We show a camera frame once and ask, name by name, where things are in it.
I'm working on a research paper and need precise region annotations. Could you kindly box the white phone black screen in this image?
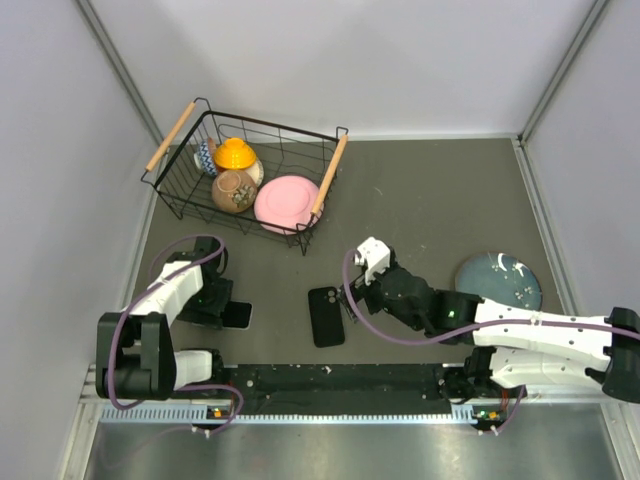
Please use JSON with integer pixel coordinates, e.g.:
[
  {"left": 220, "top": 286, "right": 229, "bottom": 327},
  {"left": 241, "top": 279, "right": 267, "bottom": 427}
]
[{"left": 221, "top": 301, "right": 253, "bottom": 330}]

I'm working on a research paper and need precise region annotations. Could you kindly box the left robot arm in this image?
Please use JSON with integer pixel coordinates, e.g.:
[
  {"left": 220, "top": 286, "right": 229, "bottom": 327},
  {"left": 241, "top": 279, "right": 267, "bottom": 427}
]
[{"left": 95, "top": 235, "right": 232, "bottom": 410}]

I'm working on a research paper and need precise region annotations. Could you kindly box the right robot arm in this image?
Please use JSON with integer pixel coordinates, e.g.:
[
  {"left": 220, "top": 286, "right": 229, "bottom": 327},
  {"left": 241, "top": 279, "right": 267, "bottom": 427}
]
[{"left": 342, "top": 259, "right": 639, "bottom": 403}]

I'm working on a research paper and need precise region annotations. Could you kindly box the blue ceramic plate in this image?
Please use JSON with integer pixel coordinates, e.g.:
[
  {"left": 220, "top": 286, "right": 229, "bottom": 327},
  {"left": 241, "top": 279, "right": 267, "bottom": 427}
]
[{"left": 454, "top": 251, "right": 543, "bottom": 310}]

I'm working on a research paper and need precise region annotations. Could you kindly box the pink plate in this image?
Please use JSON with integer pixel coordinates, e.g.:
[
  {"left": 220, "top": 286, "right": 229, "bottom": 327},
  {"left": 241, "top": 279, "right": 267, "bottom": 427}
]
[{"left": 254, "top": 175, "right": 323, "bottom": 235}]

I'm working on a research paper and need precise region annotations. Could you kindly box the brown ceramic bowl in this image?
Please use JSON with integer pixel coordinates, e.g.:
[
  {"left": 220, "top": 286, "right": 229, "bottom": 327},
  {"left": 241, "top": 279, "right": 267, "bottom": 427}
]
[{"left": 212, "top": 170, "right": 258, "bottom": 214}]

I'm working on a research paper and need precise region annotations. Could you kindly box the cream bowl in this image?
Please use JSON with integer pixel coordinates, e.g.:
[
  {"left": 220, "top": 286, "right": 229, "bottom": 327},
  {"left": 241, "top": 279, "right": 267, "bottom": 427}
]
[{"left": 244, "top": 159, "right": 264, "bottom": 187}]

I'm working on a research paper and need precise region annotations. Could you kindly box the blue white patterned cup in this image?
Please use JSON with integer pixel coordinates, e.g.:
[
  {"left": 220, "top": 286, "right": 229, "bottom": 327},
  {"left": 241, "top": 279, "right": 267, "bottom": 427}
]
[{"left": 194, "top": 137, "right": 218, "bottom": 177}]

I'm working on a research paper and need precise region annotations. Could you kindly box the orange bowl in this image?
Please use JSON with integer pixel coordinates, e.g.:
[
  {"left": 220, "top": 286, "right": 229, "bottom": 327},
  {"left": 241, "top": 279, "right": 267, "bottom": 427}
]
[{"left": 213, "top": 137, "right": 257, "bottom": 170}]

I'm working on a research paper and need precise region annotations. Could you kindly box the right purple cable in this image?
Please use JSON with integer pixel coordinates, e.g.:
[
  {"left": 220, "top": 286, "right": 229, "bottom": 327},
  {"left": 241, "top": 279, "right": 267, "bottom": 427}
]
[{"left": 342, "top": 249, "right": 640, "bottom": 431}]

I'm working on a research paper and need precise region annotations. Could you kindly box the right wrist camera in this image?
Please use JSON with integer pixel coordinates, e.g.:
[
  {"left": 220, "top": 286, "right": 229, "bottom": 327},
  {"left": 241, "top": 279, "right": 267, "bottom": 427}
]
[{"left": 354, "top": 237, "right": 392, "bottom": 286}]

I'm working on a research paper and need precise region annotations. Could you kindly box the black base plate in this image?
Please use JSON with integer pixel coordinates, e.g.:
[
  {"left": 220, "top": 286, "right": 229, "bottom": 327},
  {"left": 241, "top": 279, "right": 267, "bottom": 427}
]
[{"left": 227, "top": 364, "right": 451, "bottom": 414}]

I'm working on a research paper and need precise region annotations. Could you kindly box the slotted cable duct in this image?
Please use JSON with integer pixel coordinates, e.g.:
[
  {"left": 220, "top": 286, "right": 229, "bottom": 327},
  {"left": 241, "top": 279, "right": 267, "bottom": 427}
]
[{"left": 100, "top": 404, "right": 478, "bottom": 425}]

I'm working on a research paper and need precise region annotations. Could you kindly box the black wire basket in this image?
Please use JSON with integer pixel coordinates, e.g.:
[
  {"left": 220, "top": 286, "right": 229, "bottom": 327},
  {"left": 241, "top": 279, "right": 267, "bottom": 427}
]
[{"left": 141, "top": 97, "right": 349, "bottom": 254}]

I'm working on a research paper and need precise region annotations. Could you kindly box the right wooden basket handle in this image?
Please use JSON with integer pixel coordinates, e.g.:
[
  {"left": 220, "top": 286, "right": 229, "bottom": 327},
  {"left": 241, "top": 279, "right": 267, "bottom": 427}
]
[{"left": 311, "top": 134, "right": 349, "bottom": 217}]

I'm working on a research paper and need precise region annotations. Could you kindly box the wooden basket handle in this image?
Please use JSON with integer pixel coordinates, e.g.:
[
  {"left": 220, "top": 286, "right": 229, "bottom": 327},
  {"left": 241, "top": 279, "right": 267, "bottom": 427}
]
[
  {"left": 311, "top": 134, "right": 349, "bottom": 217},
  {"left": 145, "top": 101, "right": 196, "bottom": 173}
]

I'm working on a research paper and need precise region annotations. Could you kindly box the left wooden basket handle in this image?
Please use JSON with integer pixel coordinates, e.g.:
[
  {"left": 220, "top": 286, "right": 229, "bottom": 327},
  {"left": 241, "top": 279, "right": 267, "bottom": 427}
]
[{"left": 145, "top": 101, "right": 196, "bottom": 173}]

